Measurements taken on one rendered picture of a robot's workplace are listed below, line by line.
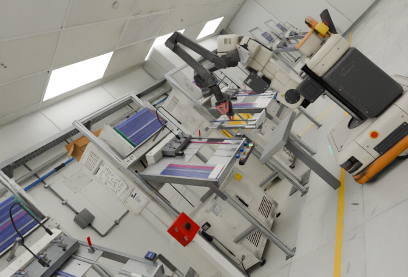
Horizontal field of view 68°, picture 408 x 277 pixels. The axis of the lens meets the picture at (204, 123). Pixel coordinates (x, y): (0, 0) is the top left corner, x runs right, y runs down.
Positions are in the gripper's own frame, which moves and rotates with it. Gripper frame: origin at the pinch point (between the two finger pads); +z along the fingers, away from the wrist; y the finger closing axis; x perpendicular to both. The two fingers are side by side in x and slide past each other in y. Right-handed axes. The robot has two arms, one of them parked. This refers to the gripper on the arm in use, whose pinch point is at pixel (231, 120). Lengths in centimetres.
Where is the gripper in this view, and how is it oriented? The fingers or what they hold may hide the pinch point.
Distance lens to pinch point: 302.0
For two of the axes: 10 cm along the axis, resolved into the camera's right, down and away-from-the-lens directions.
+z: 1.9, 9.1, 3.7
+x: 9.0, 0.0, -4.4
